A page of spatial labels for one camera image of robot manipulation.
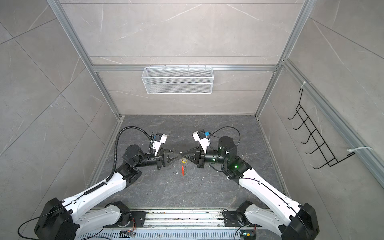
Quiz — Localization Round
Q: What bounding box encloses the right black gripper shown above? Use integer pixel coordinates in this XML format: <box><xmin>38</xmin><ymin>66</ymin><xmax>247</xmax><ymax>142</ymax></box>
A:
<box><xmin>182</xmin><ymin>145</ymin><xmax>230</xmax><ymax>170</ymax></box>

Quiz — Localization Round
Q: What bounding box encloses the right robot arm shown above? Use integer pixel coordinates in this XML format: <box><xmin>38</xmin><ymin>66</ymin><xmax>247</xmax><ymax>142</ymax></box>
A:
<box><xmin>181</xmin><ymin>136</ymin><xmax>320</xmax><ymax>240</ymax></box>

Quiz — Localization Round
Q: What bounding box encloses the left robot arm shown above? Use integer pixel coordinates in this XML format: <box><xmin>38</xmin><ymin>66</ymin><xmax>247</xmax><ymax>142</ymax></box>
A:
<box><xmin>34</xmin><ymin>145</ymin><xmax>180</xmax><ymax>240</ymax></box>

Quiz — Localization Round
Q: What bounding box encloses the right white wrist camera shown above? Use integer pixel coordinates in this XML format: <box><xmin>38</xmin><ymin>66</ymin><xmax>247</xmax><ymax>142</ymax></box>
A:
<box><xmin>193</xmin><ymin>130</ymin><xmax>210</xmax><ymax>154</ymax></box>

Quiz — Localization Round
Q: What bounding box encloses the right black camera cable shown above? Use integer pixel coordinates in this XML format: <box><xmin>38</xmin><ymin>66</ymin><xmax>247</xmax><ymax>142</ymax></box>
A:
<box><xmin>208</xmin><ymin>125</ymin><xmax>241</xmax><ymax>148</ymax></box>

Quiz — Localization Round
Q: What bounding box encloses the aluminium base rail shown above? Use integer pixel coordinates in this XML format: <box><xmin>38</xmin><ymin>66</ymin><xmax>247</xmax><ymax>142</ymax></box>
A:
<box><xmin>78</xmin><ymin>207</ymin><xmax>284</xmax><ymax>240</ymax></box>

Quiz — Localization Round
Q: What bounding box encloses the white wire mesh basket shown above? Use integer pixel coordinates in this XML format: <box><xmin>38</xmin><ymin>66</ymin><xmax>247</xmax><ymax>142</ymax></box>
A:
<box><xmin>142</xmin><ymin>67</ymin><xmax>214</xmax><ymax>95</ymax></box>

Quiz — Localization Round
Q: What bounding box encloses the left black corrugated cable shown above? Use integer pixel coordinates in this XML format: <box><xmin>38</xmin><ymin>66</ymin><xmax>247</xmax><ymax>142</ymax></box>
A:
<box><xmin>104</xmin><ymin>125</ymin><xmax>152</xmax><ymax>184</ymax></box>

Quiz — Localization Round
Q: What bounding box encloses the black wire hook rack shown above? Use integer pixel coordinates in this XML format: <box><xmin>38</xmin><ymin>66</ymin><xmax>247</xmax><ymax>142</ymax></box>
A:
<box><xmin>288</xmin><ymin>89</ymin><xmax>355</xmax><ymax>170</ymax></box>

